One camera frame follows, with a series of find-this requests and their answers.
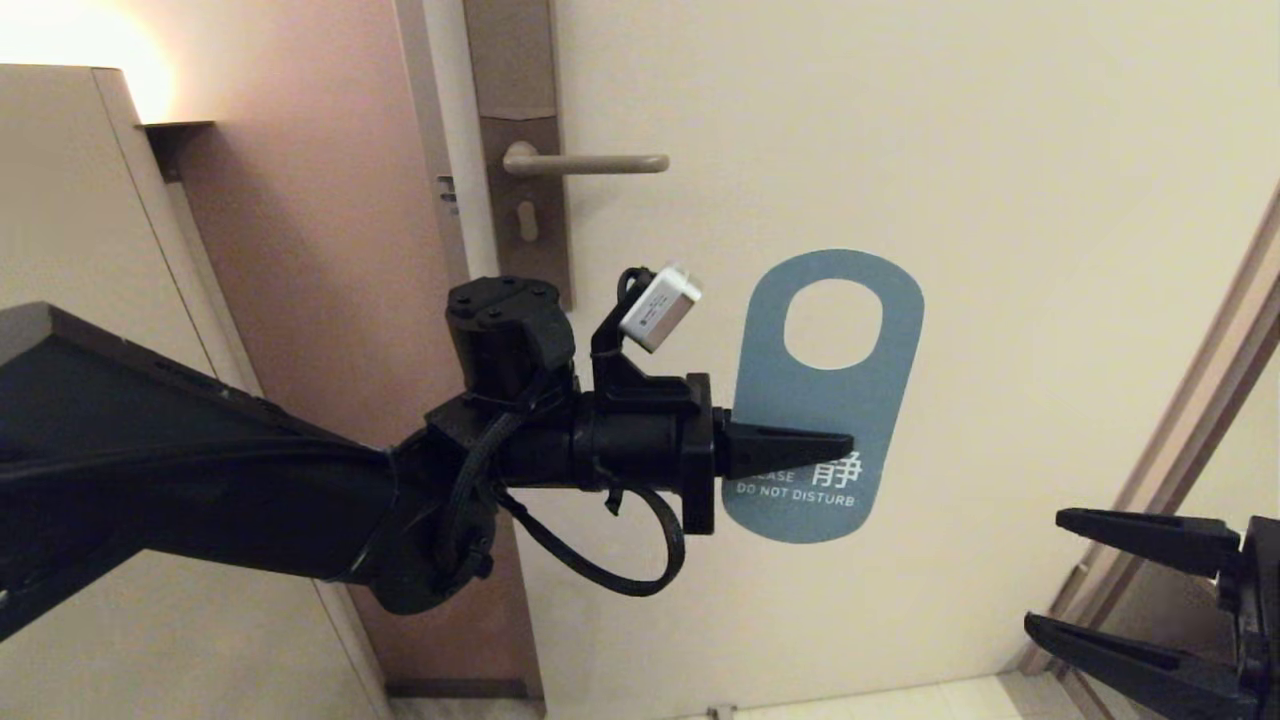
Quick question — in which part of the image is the white door hanger sign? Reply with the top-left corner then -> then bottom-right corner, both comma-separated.
721,249 -> 926,546

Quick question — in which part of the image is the white room door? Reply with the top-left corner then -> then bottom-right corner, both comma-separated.
425,0 -> 1280,719

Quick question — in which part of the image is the brown door lock plate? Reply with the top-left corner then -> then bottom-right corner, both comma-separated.
463,0 -> 576,311

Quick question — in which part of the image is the dark skirting board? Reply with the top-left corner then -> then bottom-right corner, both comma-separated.
385,680 -> 531,698

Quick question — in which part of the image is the metal frame hinge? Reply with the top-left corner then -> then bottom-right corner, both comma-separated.
1050,565 -> 1089,616

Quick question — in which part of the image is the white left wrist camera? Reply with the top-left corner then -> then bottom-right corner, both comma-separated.
620,265 -> 703,354

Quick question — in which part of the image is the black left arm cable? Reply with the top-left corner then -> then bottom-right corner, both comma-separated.
495,480 -> 689,599

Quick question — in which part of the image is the taupe side doorway frame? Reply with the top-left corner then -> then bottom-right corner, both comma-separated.
1020,185 -> 1280,681

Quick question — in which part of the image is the beige door handle lever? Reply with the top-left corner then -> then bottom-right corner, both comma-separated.
503,141 -> 671,179

